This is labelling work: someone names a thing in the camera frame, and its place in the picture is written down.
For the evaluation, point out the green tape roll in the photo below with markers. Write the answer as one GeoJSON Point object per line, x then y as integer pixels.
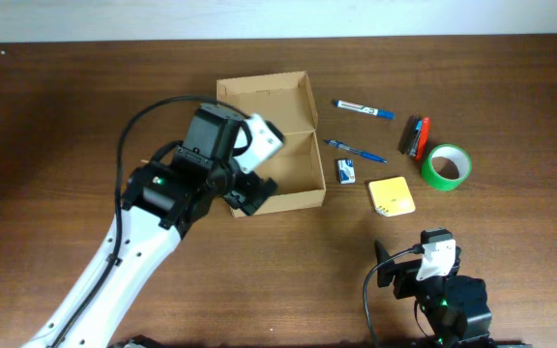
{"type": "Point", "coordinates": [446, 167]}

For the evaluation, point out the blue white marker pen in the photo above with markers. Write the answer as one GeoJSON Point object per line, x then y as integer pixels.
{"type": "Point", "coordinates": [364, 109]}

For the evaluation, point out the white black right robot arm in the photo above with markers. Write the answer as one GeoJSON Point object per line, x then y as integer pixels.
{"type": "Point", "coordinates": [454, 305]}

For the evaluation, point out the blue ballpoint pen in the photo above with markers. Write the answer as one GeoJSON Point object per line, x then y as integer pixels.
{"type": "Point", "coordinates": [361, 153]}

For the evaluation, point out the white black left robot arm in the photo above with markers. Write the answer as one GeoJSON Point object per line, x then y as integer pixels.
{"type": "Point", "coordinates": [164, 198]}

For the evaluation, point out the blue white staples box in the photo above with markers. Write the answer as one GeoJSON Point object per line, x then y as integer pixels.
{"type": "Point", "coordinates": [346, 171]}

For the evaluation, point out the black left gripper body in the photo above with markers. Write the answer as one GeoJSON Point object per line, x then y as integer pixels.
{"type": "Point", "coordinates": [248, 194]}

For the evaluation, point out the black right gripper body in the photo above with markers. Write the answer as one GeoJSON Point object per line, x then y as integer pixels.
{"type": "Point", "coordinates": [405, 276]}

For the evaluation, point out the red black stapler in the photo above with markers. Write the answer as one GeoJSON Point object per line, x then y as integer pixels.
{"type": "Point", "coordinates": [415, 137]}

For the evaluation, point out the brown cardboard box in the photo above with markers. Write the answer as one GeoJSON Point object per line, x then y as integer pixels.
{"type": "Point", "coordinates": [286, 100]}

